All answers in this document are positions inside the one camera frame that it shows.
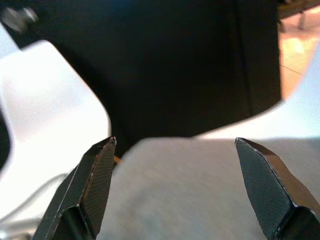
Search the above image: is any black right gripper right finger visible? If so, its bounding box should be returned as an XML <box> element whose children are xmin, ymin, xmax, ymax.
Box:
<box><xmin>234</xmin><ymin>137</ymin><xmax>320</xmax><ymax>240</ymax></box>

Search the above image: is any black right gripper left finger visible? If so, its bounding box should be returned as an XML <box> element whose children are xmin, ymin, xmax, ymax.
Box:
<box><xmin>32</xmin><ymin>136</ymin><xmax>118</xmax><ymax>240</ymax></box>

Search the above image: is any white robot body shell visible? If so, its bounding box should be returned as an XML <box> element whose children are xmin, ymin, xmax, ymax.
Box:
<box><xmin>0</xmin><ymin>22</ymin><xmax>113</xmax><ymax>240</ymax></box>

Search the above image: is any large black furniture piece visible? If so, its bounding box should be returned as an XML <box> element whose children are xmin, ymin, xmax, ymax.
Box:
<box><xmin>14</xmin><ymin>0</ymin><xmax>284</xmax><ymax>154</ymax></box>

